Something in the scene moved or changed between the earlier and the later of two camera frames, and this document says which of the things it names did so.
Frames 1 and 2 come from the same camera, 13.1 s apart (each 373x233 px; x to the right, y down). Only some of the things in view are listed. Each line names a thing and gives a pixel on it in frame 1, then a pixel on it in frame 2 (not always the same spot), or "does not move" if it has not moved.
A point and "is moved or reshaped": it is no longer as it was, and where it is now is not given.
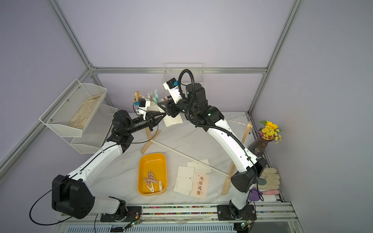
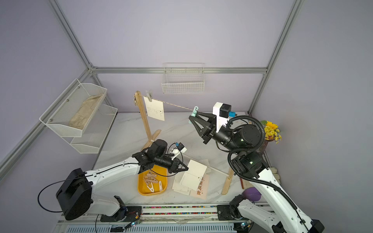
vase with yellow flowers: (268, 132) does not move
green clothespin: (156, 99) is moved or reshaped
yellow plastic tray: (156, 163) does not move
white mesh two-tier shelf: (79, 114) does not move
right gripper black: (173, 110) -> (211, 133)
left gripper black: (151, 122) -> (174, 167)
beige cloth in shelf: (80, 117) does not move
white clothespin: (151, 188) does not move
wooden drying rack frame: (149, 140) does not move
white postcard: (203, 165) is moved or reshaped
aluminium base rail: (279, 218) does not move
